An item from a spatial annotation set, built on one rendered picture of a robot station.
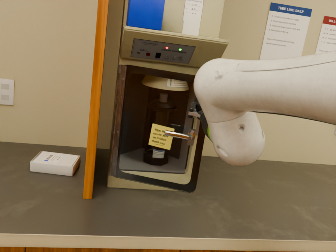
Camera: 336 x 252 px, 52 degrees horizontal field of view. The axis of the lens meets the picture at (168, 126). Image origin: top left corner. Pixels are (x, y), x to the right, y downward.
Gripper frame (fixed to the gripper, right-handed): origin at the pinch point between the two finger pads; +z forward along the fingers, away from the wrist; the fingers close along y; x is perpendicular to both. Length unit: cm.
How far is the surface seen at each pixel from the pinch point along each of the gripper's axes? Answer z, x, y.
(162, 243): -16.0, 38.7, 9.1
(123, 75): 12.2, -4.6, 23.5
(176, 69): 13.8, -8.4, 5.8
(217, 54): 6.1, -15.4, -5.0
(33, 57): 57, -2, 60
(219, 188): 18.0, 36.8, -18.8
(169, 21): 13.7, -23.6, 10.3
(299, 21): 57, -33, -58
